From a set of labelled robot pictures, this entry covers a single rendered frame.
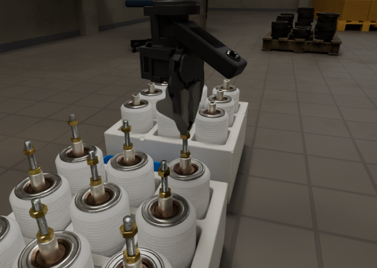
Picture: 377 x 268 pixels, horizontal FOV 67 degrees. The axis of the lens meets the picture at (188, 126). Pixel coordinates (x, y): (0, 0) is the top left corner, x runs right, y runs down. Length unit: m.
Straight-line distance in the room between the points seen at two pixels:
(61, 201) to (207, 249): 0.26
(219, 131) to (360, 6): 4.87
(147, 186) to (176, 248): 0.17
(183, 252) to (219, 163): 0.37
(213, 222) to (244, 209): 0.32
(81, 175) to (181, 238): 0.27
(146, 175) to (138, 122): 0.32
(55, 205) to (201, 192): 0.25
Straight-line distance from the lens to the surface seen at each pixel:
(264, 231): 0.81
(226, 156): 0.78
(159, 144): 0.82
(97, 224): 0.49
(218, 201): 0.60
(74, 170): 0.62
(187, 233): 0.46
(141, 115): 0.86
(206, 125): 0.78
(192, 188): 0.53
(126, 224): 0.33
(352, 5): 5.47
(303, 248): 0.80
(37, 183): 0.56
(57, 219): 0.57
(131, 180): 0.56
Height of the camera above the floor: 0.56
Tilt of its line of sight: 25 degrees down
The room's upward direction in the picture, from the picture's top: straight up
